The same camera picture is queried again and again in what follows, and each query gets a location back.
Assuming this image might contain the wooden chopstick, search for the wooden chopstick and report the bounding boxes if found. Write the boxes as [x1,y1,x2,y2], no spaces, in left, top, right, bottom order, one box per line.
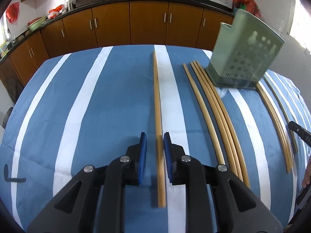
[190,62,244,181]
[191,61,250,187]
[263,74,298,153]
[259,82,293,161]
[153,51,166,208]
[182,63,225,164]
[256,83,293,173]

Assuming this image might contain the green bowl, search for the green bowl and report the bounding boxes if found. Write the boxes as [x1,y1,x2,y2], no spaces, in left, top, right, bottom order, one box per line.
[27,16,47,32]

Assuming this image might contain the red bags and bottles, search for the red bags and bottles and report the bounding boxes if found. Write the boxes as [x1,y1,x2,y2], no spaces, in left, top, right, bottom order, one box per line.
[232,0,261,18]

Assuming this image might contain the brown lower kitchen cabinets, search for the brown lower kitchen cabinets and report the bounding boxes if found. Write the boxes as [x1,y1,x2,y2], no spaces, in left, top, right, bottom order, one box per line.
[1,1,233,102]

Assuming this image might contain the green perforated utensil holder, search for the green perforated utensil holder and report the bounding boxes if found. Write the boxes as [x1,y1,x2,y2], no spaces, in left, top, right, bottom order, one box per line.
[206,9,285,90]

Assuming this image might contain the right hand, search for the right hand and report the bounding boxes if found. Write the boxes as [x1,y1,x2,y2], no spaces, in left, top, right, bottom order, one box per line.
[301,156,311,188]

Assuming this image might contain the red white packets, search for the red white packets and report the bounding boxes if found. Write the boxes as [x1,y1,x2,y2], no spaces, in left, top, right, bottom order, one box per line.
[47,4,67,19]

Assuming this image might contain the black countertop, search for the black countertop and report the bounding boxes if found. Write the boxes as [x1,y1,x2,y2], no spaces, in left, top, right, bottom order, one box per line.
[8,0,233,58]

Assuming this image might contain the red plastic bag on wall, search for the red plastic bag on wall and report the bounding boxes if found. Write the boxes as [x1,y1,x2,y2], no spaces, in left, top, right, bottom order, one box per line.
[6,2,20,24]

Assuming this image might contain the blue white striped tablecloth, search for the blue white striped tablecloth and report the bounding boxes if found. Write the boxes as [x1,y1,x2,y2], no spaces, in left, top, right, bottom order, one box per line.
[1,45,310,232]

